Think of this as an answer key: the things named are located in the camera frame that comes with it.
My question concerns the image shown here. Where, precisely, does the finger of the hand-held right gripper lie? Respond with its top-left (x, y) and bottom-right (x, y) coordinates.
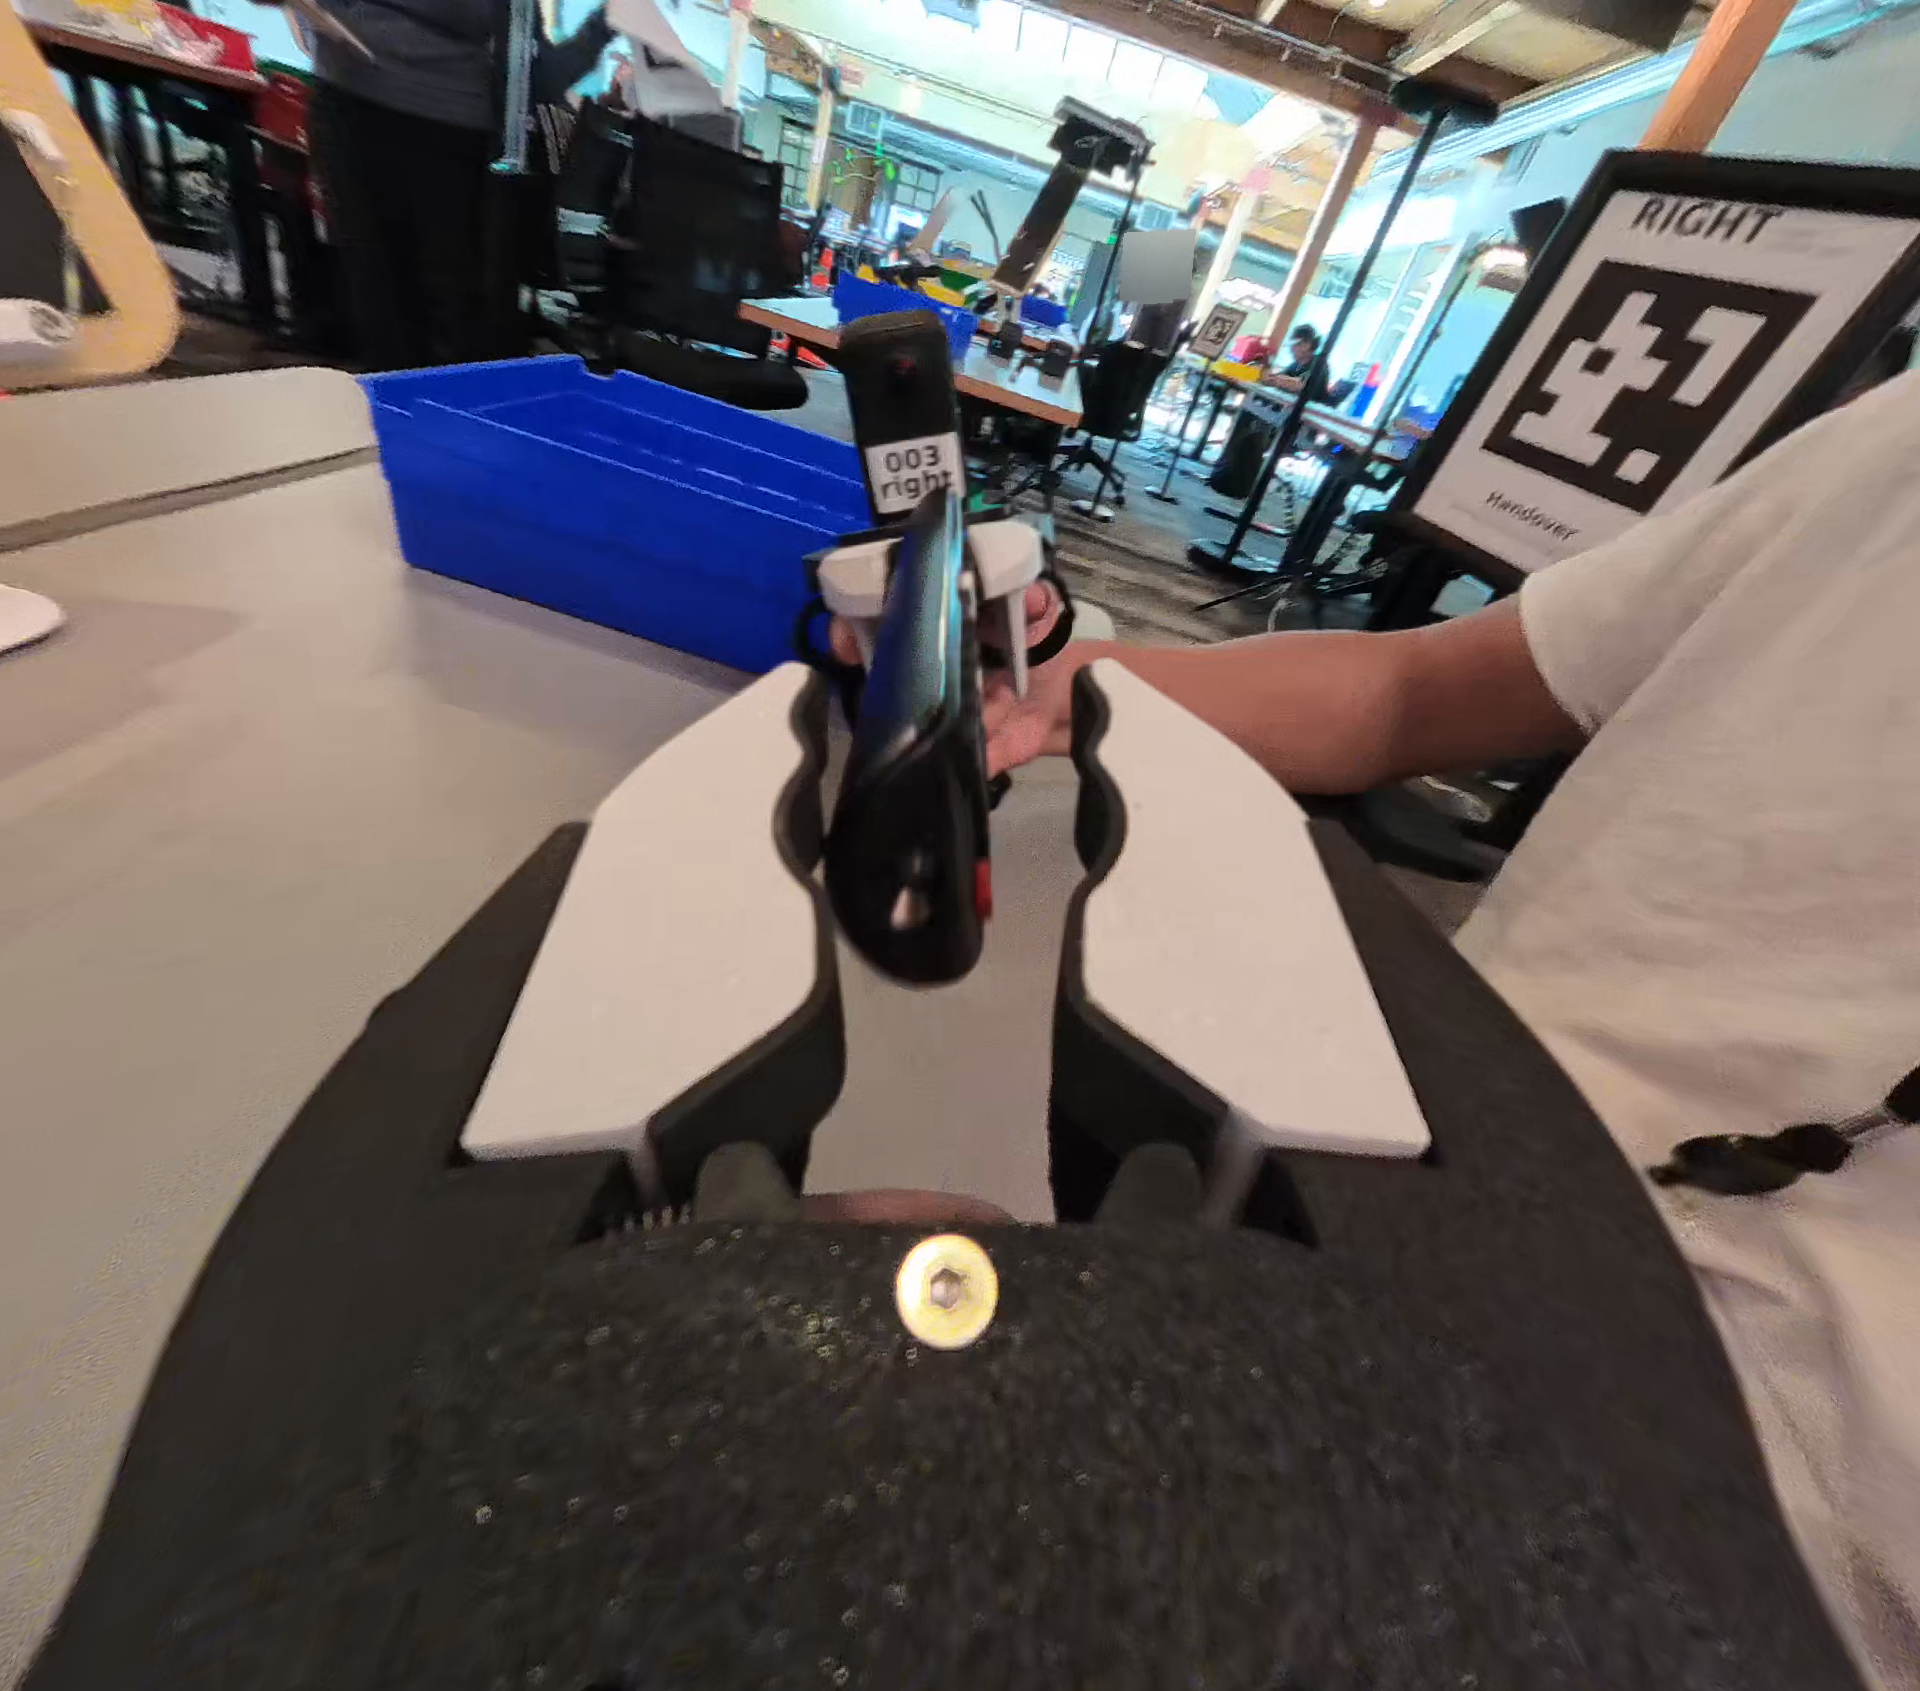
top-left (816, 540), bottom-right (900, 625)
top-left (967, 520), bottom-right (1045, 698)

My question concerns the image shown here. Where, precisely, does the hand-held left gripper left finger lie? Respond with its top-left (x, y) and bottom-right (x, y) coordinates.
top-left (456, 661), bottom-right (843, 1162)

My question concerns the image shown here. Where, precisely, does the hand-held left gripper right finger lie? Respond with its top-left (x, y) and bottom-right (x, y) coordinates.
top-left (1051, 656), bottom-right (1433, 1162)

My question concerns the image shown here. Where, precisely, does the black remote control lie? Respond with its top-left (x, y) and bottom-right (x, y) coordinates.
top-left (821, 488), bottom-right (994, 985)

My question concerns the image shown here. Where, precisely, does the blue plastic bin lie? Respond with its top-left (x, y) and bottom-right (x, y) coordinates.
top-left (360, 353), bottom-right (886, 676)

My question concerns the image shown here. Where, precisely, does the person's right forearm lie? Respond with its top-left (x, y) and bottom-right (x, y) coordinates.
top-left (1080, 597), bottom-right (1576, 800)

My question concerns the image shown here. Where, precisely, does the person's right hand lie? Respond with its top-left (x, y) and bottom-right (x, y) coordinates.
top-left (831, 625), bottom-right (1106, 780)

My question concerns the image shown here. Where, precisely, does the small blue bin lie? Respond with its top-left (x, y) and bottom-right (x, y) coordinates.
top-left (831, 270), bottom-right (977, 335)

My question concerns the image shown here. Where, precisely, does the wooden far table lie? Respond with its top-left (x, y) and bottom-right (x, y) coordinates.
top-left (739, 298), bottom-right (1084, 430)
top-left (30, 17), bottom-right (271, 328)

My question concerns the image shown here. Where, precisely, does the black floor lamp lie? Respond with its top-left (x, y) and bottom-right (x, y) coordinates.
top-left (1191, 78), bottom-right (1501, 574)

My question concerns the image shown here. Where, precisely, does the framed black-white marker sign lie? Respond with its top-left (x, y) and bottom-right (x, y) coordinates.
top-left (1393, 151), bottom-right (1920, 590)

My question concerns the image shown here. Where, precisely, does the wood-framed black board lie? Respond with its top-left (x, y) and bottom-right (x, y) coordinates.
top-left (0, 0), bottom-right (182, 380)

